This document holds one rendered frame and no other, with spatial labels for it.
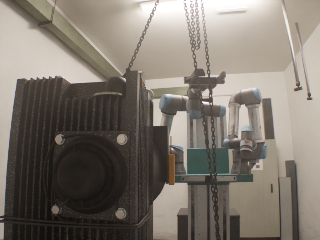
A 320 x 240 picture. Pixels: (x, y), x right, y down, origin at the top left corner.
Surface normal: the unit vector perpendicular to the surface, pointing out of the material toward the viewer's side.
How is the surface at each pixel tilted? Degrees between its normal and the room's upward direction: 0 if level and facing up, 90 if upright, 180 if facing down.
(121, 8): 180
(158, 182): 90
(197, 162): 90
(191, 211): 90
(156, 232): 90
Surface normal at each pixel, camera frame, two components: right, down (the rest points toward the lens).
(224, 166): -0.18, -0.19
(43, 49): 0.98, -0.04
